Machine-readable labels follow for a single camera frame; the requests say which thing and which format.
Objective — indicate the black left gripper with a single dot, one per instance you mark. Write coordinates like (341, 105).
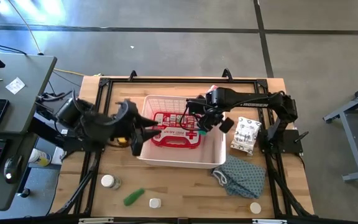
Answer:
(126, 119)

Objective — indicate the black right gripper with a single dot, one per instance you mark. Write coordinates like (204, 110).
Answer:
(211, 119)

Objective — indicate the teal green bandage roll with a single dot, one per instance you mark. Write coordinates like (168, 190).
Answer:
(202, 132)

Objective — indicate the brown vitamin bottle yellow cap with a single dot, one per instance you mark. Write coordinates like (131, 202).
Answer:
(122, 140)

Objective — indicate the red white first aid kit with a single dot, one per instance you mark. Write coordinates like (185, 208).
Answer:
(179, 138)

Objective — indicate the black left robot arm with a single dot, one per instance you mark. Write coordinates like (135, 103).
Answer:
(95, 127)

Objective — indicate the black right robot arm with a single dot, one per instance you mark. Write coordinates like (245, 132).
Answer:
(259, 101)

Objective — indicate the white perforated plastic basket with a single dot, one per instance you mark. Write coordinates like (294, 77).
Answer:
(210, 152)

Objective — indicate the white printed gauze package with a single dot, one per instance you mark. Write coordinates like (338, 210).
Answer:
(245, 135)

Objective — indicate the black table clamp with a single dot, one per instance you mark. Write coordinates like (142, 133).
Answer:
(227, 74)
(132, 75)

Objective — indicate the blue patterned cloth cap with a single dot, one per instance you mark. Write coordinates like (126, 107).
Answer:
(244, 179)

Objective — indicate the clear bottle white cap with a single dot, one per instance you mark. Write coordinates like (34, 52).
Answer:
(109, 181)

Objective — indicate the small white pill bottle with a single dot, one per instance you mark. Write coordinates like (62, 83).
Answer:
(155, 203)

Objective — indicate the small white round lid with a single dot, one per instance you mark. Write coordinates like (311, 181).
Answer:
(255, 208)

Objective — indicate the small white box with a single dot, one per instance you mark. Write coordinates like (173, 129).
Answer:
(57, 155)

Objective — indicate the white canister yellow label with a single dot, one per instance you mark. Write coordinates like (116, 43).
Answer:
(39, 157)

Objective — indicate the grey office desk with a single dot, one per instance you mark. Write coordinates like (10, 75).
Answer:
(26, 105)

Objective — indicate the grey metal side table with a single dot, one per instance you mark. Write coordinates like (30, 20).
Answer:
(350, 146)

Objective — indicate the black desk caster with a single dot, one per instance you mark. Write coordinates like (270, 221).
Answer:
(25, 192)

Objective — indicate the white paper packet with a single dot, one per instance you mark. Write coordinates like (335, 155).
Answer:
(15, 85)

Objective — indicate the black computer mouse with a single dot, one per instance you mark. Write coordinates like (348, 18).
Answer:
(12, 169)

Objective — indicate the white strip on frame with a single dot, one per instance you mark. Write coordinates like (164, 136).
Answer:
(95, 220)
(267, 221)

